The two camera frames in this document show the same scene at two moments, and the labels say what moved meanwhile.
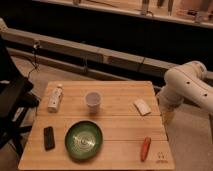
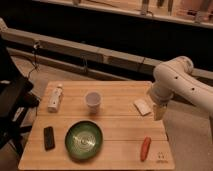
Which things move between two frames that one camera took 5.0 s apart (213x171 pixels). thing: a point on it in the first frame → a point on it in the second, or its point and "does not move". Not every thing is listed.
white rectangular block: (142, 107) does not move
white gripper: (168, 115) → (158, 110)
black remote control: (49, 140) does not move
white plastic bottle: (54, 99) does not move
